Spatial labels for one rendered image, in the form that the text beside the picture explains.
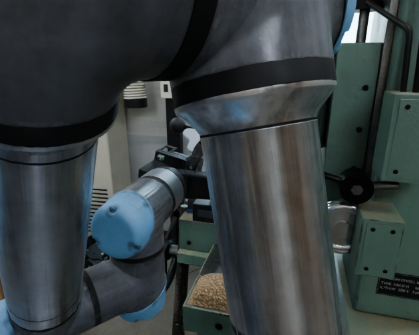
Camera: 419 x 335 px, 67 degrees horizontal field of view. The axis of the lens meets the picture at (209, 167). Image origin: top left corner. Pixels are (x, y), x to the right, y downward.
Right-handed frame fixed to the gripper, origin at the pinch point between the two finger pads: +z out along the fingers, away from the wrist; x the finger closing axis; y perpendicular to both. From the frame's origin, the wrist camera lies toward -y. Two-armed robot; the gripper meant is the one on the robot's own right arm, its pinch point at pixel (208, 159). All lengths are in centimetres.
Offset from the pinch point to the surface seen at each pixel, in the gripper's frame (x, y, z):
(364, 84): -22.9, -25.8, 5.4
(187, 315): 25.6, -6.8, -18.3
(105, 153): 58, 90, 109
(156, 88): 14, 76, 140
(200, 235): 22.7, -1.7, 4.7
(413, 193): -5.6, -41.3, 1.3
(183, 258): 30.0, 1.0, 2.6
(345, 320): 26.1, -39.4, -2.1
